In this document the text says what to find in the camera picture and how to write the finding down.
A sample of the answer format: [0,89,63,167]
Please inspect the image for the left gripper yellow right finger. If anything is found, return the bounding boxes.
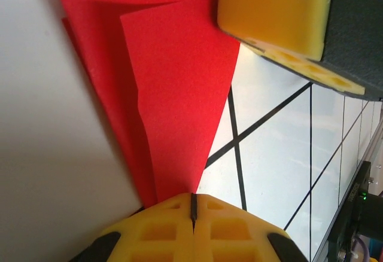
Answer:
[192,194,311,262]

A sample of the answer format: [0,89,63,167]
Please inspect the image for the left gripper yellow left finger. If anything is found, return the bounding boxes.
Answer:
[70,193,195,262]

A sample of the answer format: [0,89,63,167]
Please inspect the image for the red paper sheet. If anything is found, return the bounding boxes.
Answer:
[49,0,242,211]

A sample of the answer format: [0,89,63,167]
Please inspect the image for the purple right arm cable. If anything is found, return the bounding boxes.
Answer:
[350,232,371,259]

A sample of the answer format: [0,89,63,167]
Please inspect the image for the aluminium table side rail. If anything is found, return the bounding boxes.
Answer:
[363,117,383,169]

